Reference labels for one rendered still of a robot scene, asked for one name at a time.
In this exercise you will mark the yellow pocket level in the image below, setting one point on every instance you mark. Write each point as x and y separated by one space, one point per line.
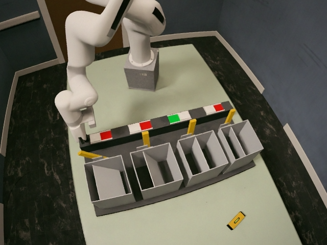
234 222

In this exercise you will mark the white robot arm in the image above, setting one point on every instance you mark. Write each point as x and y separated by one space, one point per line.
85 30

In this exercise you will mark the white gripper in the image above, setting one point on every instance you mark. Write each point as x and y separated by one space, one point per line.
78 132

